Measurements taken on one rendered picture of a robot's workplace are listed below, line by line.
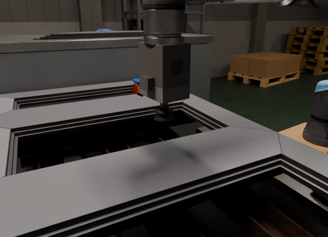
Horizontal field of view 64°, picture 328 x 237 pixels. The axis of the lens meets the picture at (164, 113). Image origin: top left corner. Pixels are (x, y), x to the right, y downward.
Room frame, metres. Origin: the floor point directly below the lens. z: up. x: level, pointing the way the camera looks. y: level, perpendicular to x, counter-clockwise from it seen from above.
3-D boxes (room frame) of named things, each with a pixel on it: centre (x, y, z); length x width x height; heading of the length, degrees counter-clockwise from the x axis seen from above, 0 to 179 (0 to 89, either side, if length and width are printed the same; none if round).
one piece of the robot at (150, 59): (0.50, 0.01, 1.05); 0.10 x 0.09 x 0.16; 125
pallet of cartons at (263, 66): (5.20, -2.02, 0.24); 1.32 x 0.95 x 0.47; 122
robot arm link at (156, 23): (0.50, 0.00, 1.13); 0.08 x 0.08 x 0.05
